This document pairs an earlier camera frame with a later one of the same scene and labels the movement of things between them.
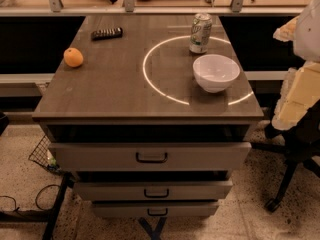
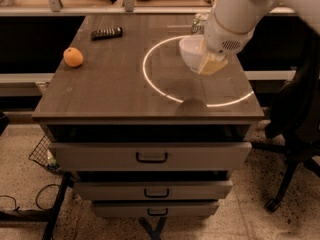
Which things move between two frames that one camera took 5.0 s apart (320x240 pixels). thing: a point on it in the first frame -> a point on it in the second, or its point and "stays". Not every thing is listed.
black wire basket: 44,156 stays
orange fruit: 73,57 stays
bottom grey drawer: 156,208 stays
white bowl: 214,73 -> 193,50
